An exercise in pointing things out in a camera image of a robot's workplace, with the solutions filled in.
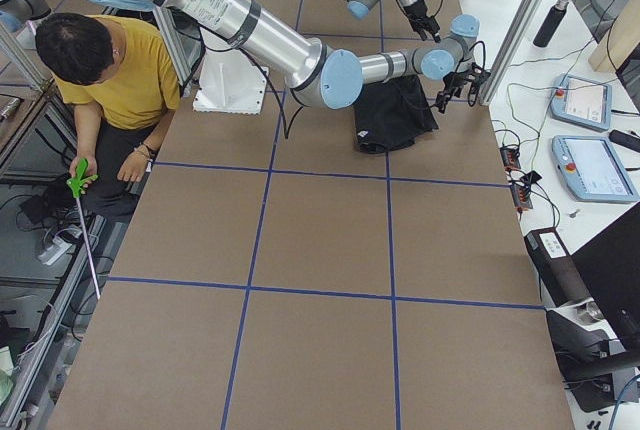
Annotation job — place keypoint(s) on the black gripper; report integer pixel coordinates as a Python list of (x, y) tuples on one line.
[(419, 14), (451, 84)]

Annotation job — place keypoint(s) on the black graphic t-shirt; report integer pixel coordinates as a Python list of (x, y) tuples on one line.
[(390, 116)]

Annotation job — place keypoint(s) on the orange black connector module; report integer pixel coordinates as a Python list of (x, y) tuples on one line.
[(510, 158)]

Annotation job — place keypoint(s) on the black cylinder bottle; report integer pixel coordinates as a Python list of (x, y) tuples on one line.
[(551, 23)]

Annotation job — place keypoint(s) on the far blue teach pendant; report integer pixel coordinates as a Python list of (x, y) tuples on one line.
[(583, 102)]

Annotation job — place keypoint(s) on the blue teach pendant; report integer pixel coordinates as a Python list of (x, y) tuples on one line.
[(592, 170), (583, 102)]

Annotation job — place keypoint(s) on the near blue teach pendant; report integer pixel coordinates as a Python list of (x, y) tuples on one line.
[(592, 170)]

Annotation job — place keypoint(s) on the black box device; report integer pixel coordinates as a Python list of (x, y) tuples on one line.
[(558, 278)]

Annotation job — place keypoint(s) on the black monitor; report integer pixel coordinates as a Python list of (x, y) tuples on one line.
[(609, 267)]

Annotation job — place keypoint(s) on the person in yellow shirt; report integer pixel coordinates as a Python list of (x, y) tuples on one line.
[(118, 76)]

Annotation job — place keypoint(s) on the white power strip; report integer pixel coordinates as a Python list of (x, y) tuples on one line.
[(61, 242)]

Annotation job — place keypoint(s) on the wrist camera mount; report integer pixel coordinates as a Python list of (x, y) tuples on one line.
[(477, 77)]

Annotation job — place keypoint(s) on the aluminium frame post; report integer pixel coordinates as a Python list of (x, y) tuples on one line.
[(515, 34)]

